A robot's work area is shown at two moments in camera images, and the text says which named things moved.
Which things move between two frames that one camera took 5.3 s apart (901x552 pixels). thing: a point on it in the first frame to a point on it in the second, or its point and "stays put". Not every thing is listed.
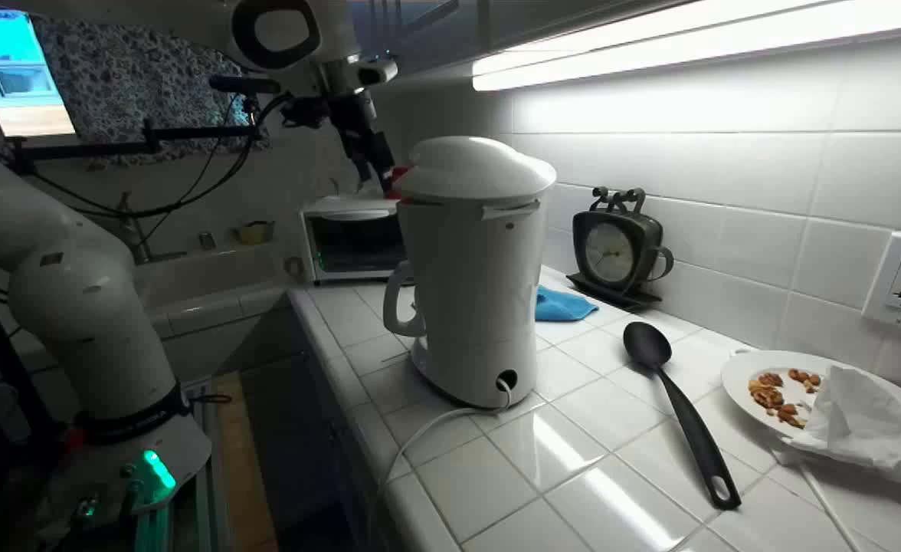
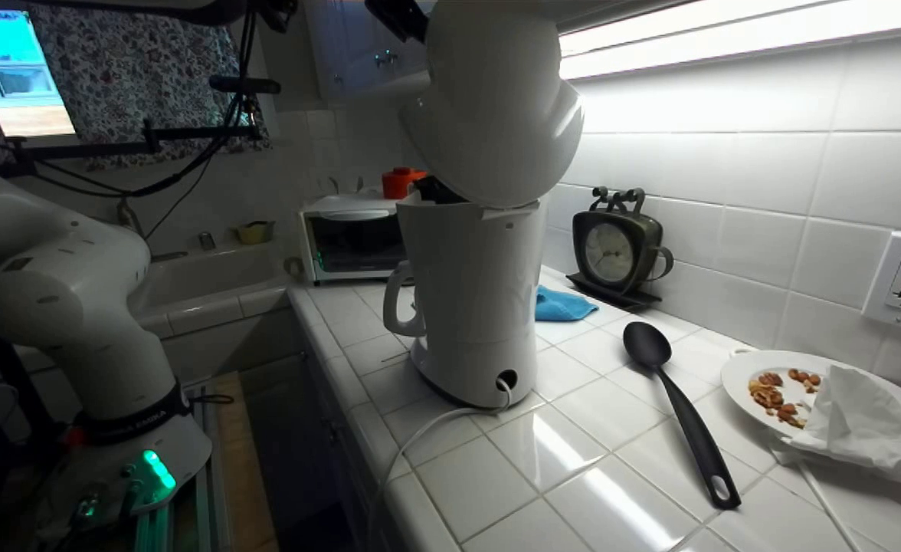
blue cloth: [559, 304] stays put
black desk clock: [616, 249] stays put
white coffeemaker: [465, 288] stays put
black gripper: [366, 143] to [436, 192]
